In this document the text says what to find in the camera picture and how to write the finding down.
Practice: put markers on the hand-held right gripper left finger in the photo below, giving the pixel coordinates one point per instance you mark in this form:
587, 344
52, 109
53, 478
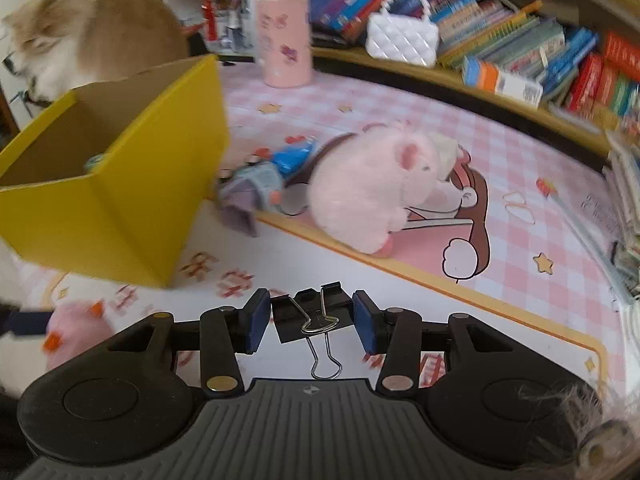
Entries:
257, 321

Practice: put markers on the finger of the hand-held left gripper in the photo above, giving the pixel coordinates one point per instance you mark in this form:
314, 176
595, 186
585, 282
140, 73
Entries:
27, 322

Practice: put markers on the red dictionaries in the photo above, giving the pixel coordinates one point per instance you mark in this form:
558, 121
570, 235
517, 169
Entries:
605, 75

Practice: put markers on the pink printed table mat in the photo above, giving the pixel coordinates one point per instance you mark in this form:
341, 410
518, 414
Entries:
400, 280

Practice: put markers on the black binder clip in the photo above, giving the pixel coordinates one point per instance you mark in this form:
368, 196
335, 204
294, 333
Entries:
310, 317

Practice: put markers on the pink plush duck toy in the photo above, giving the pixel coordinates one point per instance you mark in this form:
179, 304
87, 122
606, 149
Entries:
75, 332

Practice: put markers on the white quilted pearl handbag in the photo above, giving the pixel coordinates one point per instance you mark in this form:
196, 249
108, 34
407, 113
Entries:
402, 37

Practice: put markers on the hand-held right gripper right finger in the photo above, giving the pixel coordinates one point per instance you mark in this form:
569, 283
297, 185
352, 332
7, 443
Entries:
367, 321

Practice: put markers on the wooden bookshelf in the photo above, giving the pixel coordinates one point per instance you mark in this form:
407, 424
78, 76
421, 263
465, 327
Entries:
445, 80

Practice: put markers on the fluffy orange white cat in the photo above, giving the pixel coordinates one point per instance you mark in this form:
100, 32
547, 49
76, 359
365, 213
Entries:
110, 35

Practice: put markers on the yellow cardboard box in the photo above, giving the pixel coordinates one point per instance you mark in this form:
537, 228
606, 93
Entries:
115, 215

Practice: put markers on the brush and pen rack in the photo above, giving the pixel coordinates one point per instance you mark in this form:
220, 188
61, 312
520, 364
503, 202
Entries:
225, 25

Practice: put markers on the orange blue medicine box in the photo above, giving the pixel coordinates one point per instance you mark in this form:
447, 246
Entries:
502, 81

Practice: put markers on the stack of papers and booklets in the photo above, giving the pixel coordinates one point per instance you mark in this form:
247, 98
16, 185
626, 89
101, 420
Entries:
627, 220

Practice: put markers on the pink plush pig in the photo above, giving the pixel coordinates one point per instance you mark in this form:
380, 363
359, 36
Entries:
360, 185

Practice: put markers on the grey fuzzy tuft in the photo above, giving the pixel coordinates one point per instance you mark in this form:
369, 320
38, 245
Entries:
595, 425

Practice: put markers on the row of colourful books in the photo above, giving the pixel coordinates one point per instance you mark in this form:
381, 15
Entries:
500, 35

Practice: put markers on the pink cartoon cylinder container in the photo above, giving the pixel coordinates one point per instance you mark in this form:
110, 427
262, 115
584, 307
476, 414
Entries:
282, 40

